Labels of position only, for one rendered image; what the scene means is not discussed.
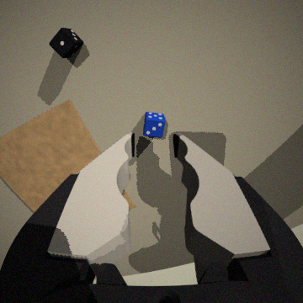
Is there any dark blue die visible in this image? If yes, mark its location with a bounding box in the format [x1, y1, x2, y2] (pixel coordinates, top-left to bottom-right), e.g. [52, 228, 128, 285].
[143, 112, 165, 138]

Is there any black die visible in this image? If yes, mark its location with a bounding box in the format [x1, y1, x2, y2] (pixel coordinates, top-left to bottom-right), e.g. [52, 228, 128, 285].
[50, 28, 83, 58]

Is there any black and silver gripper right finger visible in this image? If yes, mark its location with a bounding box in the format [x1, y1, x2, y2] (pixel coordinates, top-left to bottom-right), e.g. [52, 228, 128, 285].
[173, 133, 303, 303]

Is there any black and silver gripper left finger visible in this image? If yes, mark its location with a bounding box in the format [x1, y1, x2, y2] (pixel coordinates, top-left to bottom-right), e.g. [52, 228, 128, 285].
[0, 132, 135, 303]

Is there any tan mat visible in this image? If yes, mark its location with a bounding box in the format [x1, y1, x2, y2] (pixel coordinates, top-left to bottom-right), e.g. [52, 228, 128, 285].
[0, 99, 102, 212]

